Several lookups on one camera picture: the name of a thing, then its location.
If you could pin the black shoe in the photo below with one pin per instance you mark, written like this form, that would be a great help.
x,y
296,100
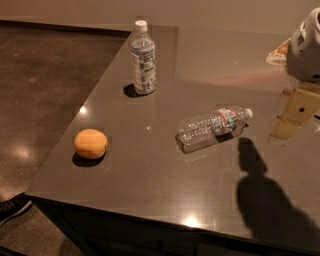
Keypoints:
x,y
13,207

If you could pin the orange fruit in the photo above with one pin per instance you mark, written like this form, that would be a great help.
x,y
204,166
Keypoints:
x,y
90,144

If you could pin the upright blue-label plastic bottle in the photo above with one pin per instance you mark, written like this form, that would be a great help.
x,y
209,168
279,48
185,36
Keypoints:
x,y
143,59

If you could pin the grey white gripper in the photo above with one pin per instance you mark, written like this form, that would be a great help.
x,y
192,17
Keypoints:
x,y
304,56

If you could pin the clear water bottle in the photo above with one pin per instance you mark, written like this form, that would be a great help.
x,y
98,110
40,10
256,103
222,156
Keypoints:
x,y
204,131

